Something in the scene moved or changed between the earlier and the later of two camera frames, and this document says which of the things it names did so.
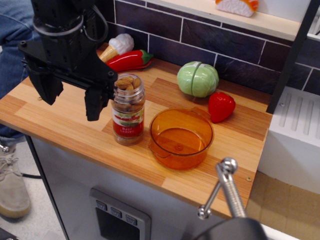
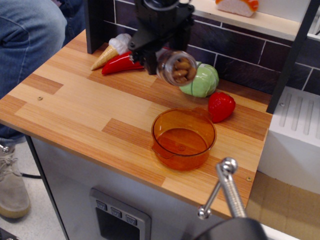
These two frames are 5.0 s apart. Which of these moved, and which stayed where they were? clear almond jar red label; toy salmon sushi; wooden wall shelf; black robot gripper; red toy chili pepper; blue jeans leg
Moved: clear almond jar red label; black robot gripper
Stayed: blue jeans leg; wooden wall shelf; toy salmon sushi; red toy chili pepper
